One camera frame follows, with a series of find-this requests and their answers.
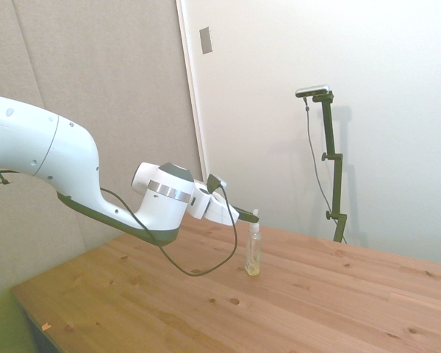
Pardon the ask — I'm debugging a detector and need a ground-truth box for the white door frame trim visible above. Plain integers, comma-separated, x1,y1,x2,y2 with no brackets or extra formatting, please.
175,0,209,182

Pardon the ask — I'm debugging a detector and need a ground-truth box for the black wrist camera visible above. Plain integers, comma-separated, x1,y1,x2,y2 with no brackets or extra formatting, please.
207,174,228,193

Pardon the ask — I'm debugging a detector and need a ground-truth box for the grey wall plate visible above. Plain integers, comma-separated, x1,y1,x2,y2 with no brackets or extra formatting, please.
199,26,215,55

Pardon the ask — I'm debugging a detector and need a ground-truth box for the clear sanitizer spray bottle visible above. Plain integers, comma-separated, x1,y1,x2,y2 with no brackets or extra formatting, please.
245,208,262,277

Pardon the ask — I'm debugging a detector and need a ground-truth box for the black camera stand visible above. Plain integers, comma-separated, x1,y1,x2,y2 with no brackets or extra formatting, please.
312,92,348,243

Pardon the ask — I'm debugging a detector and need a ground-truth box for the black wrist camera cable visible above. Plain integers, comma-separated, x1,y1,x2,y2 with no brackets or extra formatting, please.
99,185,240,277

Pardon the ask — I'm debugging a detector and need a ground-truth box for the silver exterior camera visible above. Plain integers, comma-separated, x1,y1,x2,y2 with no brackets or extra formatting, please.
295,84,332,99

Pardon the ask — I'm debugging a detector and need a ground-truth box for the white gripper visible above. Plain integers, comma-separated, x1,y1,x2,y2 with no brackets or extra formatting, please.
194,179,260,226

